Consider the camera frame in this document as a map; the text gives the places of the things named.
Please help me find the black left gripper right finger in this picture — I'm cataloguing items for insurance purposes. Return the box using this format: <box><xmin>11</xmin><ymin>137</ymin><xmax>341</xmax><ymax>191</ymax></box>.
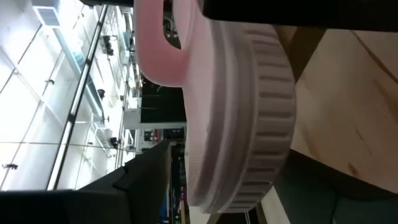
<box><xmin>273</xmin><ymin>149</ymin><xmax>398</xmax><ymax>224</ymax></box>

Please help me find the pink rubber slide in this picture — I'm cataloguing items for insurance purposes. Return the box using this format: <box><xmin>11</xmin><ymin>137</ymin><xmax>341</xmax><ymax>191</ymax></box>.
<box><xmin>133</xmin><ymin>0</ymin><xmax>297</xmax><ymax>215</ymax></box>

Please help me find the white ceiling air vent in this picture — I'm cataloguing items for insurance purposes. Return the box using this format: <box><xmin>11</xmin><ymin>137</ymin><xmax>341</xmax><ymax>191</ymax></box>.
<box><xmin>32</xmin><ymin>0</ymin><xmax>62</xmax><ymax>27</ymax></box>

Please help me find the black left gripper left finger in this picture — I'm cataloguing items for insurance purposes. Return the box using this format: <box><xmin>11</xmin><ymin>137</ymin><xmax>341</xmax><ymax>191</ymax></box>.
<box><xmin>0</xmin><ymin>139</ymin><xmax>172</xmax><ymax>224</ymax></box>

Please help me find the black ceiling track rail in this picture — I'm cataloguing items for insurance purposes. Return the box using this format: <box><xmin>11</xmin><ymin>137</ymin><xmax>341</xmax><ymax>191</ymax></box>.
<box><xmin>46</xmin><ymin>4</ymin><xmax>109</xmax><ymax>191</ymax></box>

